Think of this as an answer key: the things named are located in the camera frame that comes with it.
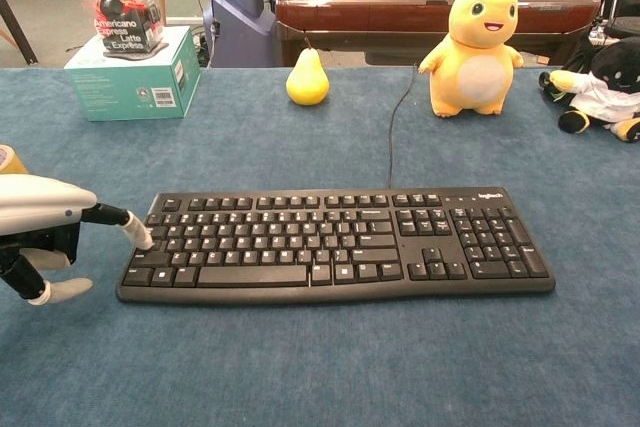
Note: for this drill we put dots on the black and white plush toy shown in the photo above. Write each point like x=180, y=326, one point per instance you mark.
x=600, y=92

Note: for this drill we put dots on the blue table mat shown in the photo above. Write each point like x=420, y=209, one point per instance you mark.
x=320, y=247

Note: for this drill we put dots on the coffee maker box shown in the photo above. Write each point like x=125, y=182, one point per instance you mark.
x=122, y=9

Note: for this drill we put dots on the yellow tape roll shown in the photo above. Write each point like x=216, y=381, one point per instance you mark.
x=9, y=159

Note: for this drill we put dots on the teal cardboard box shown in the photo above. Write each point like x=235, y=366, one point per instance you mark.
x=132, y=82

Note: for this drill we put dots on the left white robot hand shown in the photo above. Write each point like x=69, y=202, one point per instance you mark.
x=45, y=242

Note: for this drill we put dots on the yellow duck plush toy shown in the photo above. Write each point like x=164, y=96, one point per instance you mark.
x=475, y=57

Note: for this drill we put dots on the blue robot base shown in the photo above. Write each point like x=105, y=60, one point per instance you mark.
x=240, y=2

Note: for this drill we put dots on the brown mahjong table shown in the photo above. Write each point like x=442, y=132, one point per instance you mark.
x=430, y=7

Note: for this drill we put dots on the yellow pear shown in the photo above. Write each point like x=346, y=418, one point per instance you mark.
x=307, y=77

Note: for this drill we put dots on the black computer keyboard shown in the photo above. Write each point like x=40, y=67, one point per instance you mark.
x=336, y=242

